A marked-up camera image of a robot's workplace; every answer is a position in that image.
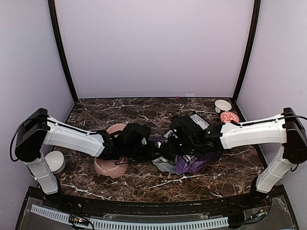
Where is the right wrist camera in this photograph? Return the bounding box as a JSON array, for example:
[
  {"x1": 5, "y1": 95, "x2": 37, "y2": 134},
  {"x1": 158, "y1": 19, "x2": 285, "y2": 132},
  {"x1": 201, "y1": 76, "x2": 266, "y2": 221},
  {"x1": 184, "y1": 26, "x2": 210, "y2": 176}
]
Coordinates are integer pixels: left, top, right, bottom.
[{"x1": 170, "y1": 115, "x2": 203, "y2": 142}]

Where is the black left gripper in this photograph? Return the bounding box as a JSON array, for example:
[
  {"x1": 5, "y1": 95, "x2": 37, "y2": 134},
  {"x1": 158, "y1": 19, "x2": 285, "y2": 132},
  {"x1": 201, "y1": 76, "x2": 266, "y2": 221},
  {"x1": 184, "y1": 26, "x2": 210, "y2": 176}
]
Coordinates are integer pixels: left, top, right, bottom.
[{"x1": 123, "y1": 141, "x2": 162, "y2": 163}]

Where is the purple white pet food bag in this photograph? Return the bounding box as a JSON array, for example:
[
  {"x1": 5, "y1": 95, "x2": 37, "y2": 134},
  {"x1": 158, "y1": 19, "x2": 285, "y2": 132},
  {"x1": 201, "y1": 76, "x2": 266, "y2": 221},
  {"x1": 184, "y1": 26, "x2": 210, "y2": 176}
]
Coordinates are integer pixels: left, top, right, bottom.
[{"x1": 151, "y1": 112, "x2": 221, "y2": 174}]

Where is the black front table rail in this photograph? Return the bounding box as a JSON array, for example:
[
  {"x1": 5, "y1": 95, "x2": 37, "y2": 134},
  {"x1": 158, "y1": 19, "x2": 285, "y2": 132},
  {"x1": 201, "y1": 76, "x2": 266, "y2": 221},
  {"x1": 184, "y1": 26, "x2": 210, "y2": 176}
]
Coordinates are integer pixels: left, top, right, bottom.
[{"x1": 43, "y1": 186, "x2": 272, "y2": 216}]

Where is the white grey ceramic bowl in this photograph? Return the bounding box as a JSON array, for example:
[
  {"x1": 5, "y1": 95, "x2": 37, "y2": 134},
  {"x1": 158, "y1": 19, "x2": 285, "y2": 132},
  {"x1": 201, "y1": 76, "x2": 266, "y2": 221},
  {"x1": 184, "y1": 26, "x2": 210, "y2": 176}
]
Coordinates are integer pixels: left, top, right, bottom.
[{"x1": 45, "y1": 150, "x2": 66, "y2": 174}]

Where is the grey slotted cable duct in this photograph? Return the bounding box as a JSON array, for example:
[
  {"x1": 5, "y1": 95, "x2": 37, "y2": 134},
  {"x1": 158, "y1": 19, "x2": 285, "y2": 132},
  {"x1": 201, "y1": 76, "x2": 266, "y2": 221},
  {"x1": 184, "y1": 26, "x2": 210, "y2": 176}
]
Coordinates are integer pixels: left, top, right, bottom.
[{"x1": 30, "y1": 205, "x2": 229, "y2": 230}]

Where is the black left frame post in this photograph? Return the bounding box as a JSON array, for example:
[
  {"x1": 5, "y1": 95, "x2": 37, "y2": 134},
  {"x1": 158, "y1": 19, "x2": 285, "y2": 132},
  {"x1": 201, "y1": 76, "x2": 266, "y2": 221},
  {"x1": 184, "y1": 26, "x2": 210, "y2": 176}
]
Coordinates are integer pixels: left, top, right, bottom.
[{"x1": 48, "y1": 0, "x2": 79, "y2": 103}]

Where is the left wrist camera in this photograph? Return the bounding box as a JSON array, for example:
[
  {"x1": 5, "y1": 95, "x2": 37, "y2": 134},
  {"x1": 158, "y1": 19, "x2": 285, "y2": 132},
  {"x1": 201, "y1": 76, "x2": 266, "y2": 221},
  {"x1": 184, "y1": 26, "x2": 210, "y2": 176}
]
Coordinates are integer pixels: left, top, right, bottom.
[{"x1": 117, "y1": 123, "x2": 151, "y2": 147}]

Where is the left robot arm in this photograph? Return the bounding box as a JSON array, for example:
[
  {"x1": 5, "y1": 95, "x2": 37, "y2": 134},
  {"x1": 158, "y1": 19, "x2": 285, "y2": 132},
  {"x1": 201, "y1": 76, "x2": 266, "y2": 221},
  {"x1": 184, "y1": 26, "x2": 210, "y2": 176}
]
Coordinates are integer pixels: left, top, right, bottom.
[{"x1": 9, "y1": 108, "x2": 159, "y2": 209}]

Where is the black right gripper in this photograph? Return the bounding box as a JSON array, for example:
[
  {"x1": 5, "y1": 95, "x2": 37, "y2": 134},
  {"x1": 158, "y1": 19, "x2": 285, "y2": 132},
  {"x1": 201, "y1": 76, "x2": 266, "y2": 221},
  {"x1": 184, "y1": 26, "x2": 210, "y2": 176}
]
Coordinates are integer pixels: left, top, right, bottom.
[{"x1": 168, "y1": 135, "x2": 200, "y2": 154}]

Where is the black white dotted cup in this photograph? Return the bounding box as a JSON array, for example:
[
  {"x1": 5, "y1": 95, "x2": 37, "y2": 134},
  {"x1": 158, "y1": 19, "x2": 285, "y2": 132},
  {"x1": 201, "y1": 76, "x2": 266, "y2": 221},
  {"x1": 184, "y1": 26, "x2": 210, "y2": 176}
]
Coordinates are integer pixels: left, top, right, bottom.
[{"x1": 214, "y1": 99, "x2": 232, "y2": 114}]

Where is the pink double pet bowl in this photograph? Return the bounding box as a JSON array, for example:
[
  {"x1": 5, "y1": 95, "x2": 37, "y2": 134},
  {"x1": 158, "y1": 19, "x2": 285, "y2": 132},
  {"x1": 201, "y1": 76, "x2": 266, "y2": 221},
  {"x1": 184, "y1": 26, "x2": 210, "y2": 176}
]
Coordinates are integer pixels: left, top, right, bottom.
[{"x1": 94, "y1": 123, "x2": 129, "y2": 178}]

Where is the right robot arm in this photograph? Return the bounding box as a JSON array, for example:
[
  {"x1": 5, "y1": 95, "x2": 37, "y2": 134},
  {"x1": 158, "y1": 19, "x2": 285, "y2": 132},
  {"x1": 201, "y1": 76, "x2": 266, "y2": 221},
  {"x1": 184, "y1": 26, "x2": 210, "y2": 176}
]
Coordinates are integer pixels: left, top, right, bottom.
[{"x1": 160, "y1": 108, "x2": 307, "y2": 208}]

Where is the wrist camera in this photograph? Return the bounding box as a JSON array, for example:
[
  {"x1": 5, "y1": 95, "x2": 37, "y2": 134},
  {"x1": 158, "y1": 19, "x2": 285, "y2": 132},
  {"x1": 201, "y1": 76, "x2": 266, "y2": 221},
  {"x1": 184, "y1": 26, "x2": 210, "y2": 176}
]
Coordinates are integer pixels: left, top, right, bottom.
[
  {"x1": 117, "y1": 123, "x2": 151, "y2": 147},
  {"x1": 170, "y1": 115, "x2": 203, "y2": 142}
]

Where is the red patterned bowl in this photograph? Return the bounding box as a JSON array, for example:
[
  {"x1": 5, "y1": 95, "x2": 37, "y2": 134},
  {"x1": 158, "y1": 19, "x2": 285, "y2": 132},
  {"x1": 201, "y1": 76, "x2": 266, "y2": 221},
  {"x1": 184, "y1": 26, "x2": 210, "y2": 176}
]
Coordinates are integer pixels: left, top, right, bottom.
[{"x1": 220, "y1": 111, "x2": 239, "y2": 123}]

